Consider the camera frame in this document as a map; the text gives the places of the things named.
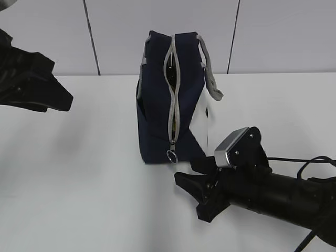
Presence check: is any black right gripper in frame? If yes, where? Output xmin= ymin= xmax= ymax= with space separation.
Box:
xmin=174 ymin=127 xmax=270 ymax=210

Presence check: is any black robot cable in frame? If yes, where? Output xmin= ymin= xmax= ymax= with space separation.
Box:
xmin=267 ymin=155 xmax=336 ymax=252

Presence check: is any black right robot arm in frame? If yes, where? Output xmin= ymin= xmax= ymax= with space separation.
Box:
xmin=174 ymin=127 xmax=335 ymax=246

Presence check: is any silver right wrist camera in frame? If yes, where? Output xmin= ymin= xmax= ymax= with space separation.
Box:
xmin=214 ymin=127 xmax=249 ymax=167

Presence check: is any navy blue zipper bag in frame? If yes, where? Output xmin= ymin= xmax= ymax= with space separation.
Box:
xmin=136 ymin=31 xmax=223 ymax=164

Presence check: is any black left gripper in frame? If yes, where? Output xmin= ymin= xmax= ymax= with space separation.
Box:
xmin=1 ymin=30 xmax=74 ymax=113

